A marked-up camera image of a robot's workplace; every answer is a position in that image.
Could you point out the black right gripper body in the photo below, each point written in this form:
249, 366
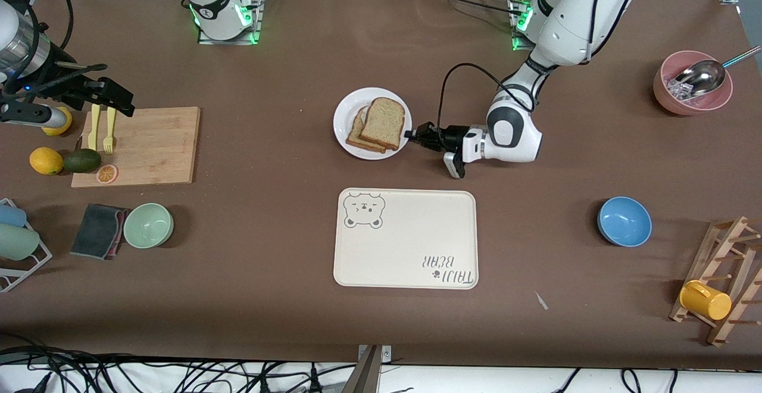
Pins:
64, 85

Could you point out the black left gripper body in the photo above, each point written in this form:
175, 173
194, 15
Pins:
450, 136

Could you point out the sandwich top bread slice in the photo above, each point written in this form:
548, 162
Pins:
384, 122

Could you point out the white round plate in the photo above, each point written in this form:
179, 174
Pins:
345, 119

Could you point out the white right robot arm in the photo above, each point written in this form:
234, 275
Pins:
214, 6

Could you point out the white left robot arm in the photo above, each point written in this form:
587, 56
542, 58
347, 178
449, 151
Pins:
571, 24

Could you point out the yellow lemon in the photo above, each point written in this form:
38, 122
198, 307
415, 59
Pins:
46, 161
64, 124

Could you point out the yellow plastic knife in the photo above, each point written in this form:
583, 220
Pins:
93, 134

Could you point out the yellow plastic fork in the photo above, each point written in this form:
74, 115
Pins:
109, 140

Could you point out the wooden cutting board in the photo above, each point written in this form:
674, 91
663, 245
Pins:
149, 149

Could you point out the dark green avocado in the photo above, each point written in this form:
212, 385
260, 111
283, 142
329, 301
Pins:
81, 161

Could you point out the bread slice under egg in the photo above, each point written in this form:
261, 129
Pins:
356, 137

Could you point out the orange slice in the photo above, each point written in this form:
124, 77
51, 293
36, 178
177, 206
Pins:
107, 174

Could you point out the cream bear print tray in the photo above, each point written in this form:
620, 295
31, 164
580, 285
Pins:
411, 238

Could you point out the pale green bowl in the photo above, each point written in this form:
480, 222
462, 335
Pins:
149, 225

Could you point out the grey folded cloth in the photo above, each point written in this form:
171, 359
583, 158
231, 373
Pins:
95, 231

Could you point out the light blue cup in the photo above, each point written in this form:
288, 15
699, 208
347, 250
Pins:
11, 215

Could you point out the pale green cup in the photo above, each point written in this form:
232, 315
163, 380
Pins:
18, 243

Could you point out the blue bowl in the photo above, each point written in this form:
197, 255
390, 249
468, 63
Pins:
625, 221

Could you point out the clear ice cubes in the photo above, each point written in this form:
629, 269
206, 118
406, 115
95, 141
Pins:
678, 90

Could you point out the pink bowl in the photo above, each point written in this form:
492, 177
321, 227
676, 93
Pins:
693, 107

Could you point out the metal scoop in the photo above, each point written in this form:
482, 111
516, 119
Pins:
699, 77

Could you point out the wooden mug rack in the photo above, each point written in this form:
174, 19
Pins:
723, 247

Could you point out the yellow mug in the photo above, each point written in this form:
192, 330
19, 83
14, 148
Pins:
705, 301

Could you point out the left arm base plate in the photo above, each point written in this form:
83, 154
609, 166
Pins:
518, 24

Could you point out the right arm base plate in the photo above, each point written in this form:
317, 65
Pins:
259, 24

